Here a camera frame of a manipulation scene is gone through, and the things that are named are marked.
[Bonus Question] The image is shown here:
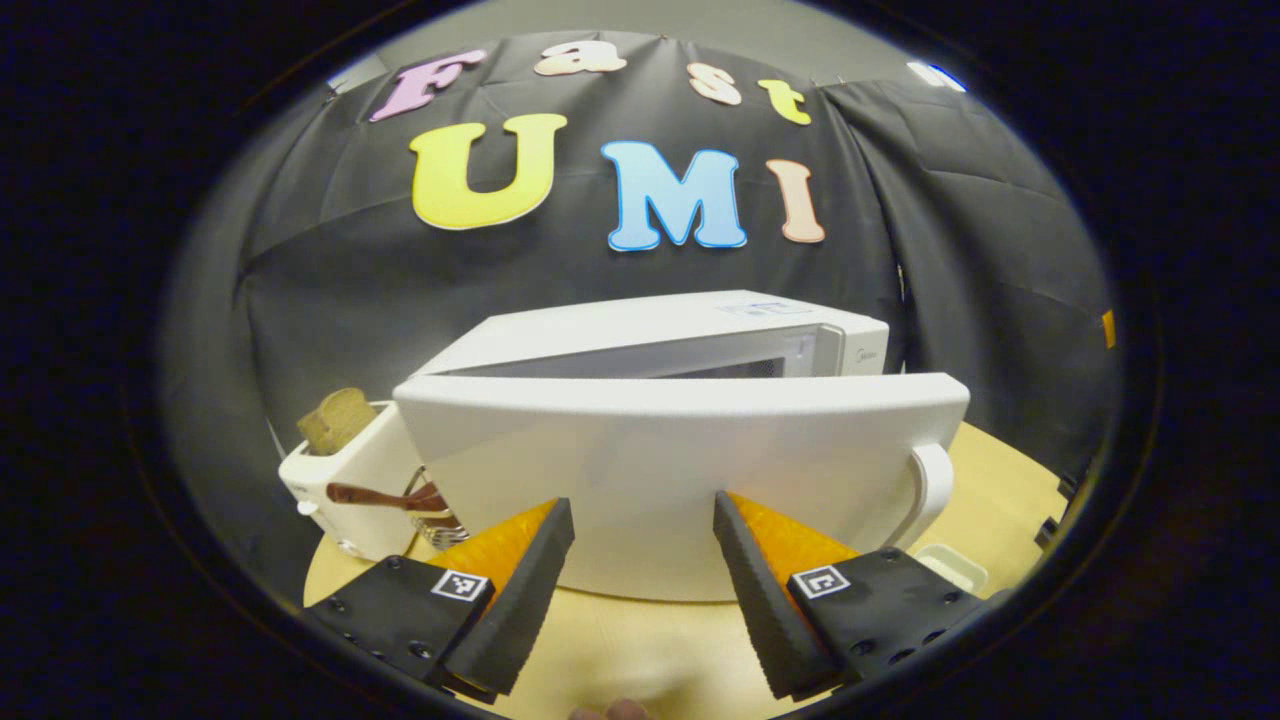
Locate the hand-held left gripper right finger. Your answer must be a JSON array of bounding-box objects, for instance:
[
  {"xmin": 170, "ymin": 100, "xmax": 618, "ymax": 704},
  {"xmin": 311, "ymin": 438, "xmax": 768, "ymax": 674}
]
[{"xmin": 712, "ymin": 490, "xmax": 1006, "ymax": 703}]

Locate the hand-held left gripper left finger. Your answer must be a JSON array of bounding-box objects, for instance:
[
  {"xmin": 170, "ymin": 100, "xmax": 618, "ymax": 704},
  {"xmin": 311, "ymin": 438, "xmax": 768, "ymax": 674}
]
[{"xmin": 303, "ymin": 496, "xmax": 578, "ymax": 699}]

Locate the white microwave oven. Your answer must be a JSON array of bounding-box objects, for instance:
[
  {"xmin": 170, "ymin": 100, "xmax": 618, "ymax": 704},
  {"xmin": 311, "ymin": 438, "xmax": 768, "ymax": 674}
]
[{"xmin": 393, "ymin": 290, "xmax": 971, "ymax": 603}]

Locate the white divided tray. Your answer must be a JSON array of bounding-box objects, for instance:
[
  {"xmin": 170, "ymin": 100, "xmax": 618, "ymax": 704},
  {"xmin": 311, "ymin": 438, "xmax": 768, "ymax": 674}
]
[{"xmin": 912, "ymin": 543, "xmax": 991, "ymax": 596}]

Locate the white toaster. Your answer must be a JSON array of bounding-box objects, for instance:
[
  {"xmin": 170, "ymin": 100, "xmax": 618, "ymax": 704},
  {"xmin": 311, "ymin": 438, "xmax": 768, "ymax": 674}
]
[{"xmin": 278, "ymin": 400, "xmax": 441, "ymax": 563}]

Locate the brown bread slice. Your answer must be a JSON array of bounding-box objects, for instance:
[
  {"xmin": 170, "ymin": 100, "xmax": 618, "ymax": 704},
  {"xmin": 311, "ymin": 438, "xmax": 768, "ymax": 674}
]
[{"xmin": 297, "ymin": 388, "xmax": 378, "ymax": 457}]

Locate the ceiling light panel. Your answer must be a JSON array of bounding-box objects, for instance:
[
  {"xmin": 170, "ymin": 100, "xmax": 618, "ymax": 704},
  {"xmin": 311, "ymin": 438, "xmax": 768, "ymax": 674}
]
[{"xmin": 907, "ymin": 61, "xmax": 968, "ymax": 94}]

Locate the black backdrop cloth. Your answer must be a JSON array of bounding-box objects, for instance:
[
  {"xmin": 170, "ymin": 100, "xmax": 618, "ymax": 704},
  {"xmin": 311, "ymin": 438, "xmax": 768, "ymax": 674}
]
[{"xmin": 165, "ymin": 30, "xmax": 1121, "ymax": 591}]

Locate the brown handled utensil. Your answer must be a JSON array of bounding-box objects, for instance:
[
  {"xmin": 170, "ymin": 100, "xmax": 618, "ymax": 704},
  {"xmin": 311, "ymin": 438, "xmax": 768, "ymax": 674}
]
[{"xmin": 326, "ymin": 482, "xmax": 448, "ymax": 513}]

